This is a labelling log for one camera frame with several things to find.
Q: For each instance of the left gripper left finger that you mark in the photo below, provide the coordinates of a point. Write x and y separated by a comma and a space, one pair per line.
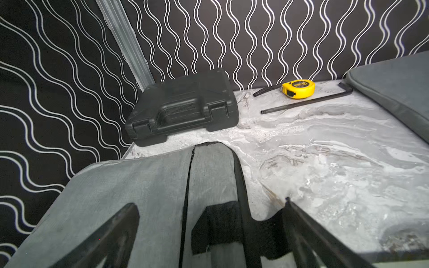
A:
110, 245

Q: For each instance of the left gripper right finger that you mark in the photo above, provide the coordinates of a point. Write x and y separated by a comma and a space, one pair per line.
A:
309, 241

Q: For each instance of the grey laptop bag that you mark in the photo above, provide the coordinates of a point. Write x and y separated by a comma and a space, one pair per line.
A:
401, 86
185, 209

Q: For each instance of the yellow tape measure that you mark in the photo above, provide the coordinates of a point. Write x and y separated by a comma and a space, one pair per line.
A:
297, 89

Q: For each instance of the black hex key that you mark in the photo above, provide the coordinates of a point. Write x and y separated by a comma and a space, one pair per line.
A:
347, 91

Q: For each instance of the black plastic tool case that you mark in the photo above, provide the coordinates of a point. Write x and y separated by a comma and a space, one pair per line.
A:
202, 100

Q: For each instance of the aluminium frame profile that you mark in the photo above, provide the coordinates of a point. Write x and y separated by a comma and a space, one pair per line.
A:
125, 36

